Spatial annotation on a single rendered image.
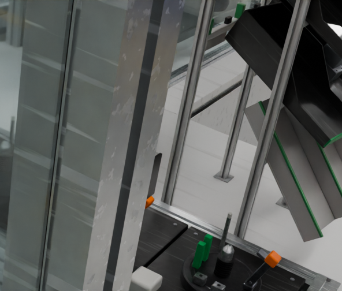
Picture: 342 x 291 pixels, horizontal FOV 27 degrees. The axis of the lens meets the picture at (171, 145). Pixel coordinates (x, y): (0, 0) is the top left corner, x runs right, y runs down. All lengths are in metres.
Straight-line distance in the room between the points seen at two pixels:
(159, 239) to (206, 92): 1.00
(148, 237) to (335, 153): 0.50
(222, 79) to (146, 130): 2.20
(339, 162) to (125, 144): 1.46
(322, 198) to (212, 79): 0.97
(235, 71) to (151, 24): 2.31
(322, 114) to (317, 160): 0.13
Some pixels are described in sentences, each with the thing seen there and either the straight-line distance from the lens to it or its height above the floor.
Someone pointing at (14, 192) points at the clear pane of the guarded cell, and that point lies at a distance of 0.18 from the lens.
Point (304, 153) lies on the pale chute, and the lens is 1.50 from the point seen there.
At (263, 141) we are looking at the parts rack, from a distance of 1.36.
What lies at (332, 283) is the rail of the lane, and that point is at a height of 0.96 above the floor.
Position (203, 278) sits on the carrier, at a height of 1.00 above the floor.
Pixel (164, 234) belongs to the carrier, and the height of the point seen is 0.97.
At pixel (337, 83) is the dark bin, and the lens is 1.54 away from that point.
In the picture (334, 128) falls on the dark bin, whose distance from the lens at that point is 1.39.
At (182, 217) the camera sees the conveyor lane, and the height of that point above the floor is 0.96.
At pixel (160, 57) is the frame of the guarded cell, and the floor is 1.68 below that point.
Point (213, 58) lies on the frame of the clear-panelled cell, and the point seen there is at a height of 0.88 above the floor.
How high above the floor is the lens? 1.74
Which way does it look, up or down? 28 degrees down
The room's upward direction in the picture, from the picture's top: 12 degrees clockwise
